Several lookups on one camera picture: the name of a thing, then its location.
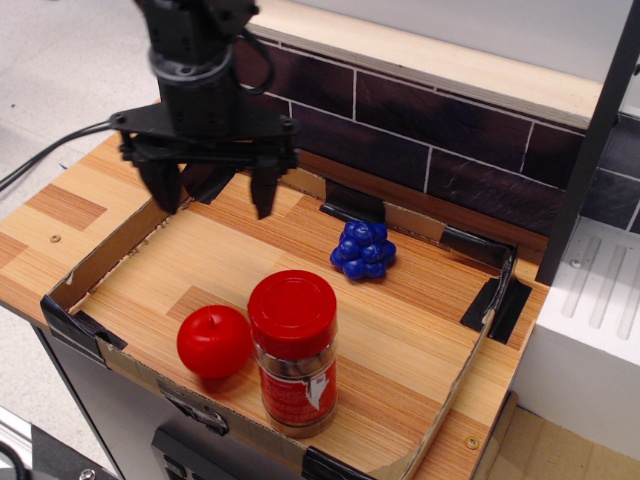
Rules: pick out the white toy sink drainboard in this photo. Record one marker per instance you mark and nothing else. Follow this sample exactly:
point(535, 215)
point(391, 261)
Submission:
point(580, 369)

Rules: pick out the cardboard fence with black tape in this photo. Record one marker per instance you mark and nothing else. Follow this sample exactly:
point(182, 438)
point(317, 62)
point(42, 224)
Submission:
point(405, 342)

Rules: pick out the black toy oven front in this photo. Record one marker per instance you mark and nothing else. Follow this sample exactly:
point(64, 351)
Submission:
point(209, 456)

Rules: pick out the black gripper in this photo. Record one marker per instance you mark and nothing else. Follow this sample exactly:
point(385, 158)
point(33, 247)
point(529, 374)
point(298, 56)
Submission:
point(207, 120)

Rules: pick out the blue toy grape bunch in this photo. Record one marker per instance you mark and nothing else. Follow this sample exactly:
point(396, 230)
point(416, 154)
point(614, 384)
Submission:
point(364, 251)

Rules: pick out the red lid basil spice bottle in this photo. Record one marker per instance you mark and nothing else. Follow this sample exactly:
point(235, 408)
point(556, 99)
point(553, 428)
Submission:
point(293, 315)

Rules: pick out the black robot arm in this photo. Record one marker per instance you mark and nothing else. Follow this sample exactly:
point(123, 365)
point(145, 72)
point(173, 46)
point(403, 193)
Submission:
point(194, 38)

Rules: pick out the wooden shelf with dark posts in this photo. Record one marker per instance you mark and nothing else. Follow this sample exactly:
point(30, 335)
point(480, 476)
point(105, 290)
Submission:
point(489, 144)

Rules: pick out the red toy apple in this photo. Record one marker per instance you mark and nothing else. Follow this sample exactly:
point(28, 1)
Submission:
point(214, 341)

